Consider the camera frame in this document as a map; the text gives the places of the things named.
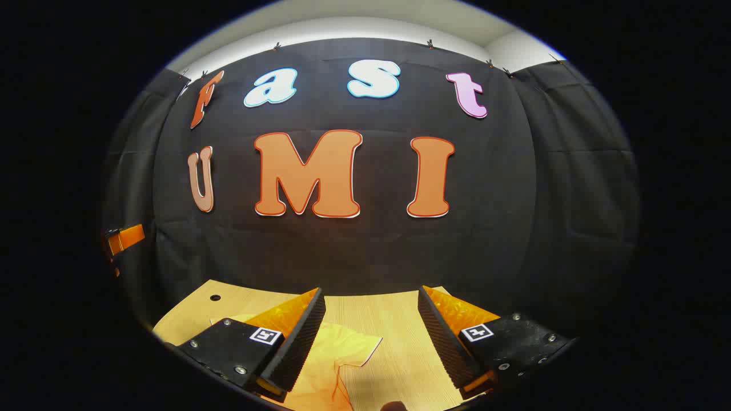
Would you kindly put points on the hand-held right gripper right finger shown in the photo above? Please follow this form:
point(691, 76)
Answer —
point(442, 342)

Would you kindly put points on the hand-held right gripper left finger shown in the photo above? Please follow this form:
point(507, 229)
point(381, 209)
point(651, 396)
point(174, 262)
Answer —
point(297, 348)

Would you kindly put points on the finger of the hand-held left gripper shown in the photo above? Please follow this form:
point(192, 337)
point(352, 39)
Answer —
point(127, 238)

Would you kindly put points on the orange T-shirt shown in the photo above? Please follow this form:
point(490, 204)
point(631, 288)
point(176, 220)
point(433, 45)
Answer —
point(337, 359)

